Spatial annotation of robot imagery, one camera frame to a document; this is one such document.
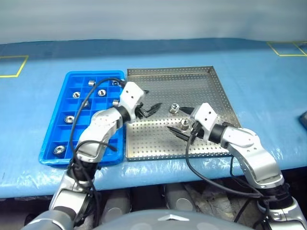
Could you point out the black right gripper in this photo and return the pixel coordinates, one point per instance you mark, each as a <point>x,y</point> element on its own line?
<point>197,130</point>

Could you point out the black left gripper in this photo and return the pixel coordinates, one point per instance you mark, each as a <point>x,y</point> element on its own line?
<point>141,113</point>

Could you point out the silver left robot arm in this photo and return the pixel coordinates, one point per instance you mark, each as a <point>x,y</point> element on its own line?
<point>100,129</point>

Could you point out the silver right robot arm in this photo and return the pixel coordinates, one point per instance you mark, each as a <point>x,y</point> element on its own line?
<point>254,155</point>

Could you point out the perforated steel tray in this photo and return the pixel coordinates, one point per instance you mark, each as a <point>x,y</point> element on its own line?
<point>168,81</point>

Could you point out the blue compartment tray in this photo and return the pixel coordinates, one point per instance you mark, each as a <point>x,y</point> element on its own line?
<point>62,134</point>

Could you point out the grey rounded shape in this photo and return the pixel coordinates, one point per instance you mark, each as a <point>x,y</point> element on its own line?
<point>116,206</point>
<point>178,197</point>

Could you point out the grey robot torso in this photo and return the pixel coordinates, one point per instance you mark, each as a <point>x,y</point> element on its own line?
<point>168,224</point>

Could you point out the dark flat object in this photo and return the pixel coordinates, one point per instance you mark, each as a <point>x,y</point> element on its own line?
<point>304,122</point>

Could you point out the blue plastic table cover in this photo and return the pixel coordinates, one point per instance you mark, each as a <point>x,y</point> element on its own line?
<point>28,107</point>

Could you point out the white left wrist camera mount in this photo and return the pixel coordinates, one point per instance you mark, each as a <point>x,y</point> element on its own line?
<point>130,95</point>

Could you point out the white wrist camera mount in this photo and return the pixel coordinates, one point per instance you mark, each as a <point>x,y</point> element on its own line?
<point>206,117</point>
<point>130,95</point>

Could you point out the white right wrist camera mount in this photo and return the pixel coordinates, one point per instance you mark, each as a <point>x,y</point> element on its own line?
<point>206,117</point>

